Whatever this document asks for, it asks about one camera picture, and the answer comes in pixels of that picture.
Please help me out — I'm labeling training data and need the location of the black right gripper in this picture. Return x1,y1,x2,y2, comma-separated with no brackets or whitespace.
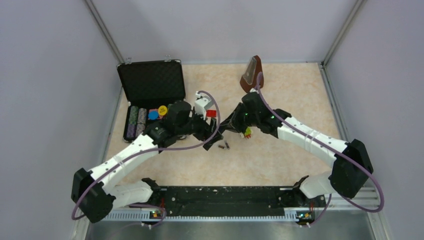
220,102,260,134

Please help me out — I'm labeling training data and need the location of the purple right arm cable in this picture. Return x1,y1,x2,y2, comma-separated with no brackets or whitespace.
253,71,385,214

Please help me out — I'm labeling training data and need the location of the black poker chip case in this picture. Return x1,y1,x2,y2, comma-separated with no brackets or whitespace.
116,59,187,143

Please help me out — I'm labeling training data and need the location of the black remote control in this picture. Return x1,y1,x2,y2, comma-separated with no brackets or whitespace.
203,131,224,151

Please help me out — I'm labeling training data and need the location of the colourful toy brick train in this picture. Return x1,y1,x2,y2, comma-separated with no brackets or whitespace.
239,127,252,139

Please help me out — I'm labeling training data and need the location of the brown wooden metronome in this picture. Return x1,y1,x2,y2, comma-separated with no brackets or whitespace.
239,55,264,93

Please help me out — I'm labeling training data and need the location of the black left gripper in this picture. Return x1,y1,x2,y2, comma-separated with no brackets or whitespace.
176,106,223,145

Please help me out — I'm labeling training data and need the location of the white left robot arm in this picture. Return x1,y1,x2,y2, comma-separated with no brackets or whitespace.
71,97,221,223

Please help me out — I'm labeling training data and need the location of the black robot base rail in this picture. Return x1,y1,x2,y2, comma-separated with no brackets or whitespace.
109,178,327,228

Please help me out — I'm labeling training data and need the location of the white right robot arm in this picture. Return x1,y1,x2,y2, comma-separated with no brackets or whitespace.
219,92,373,206

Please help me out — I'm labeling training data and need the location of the black AAA battery right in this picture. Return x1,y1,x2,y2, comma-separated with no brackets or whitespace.
224,140,230,150

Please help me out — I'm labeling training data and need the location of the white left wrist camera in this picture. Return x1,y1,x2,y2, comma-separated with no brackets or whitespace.
194,91,214,119

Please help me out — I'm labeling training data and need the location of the red toy brick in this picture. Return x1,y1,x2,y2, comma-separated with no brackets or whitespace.
206,109,218,118

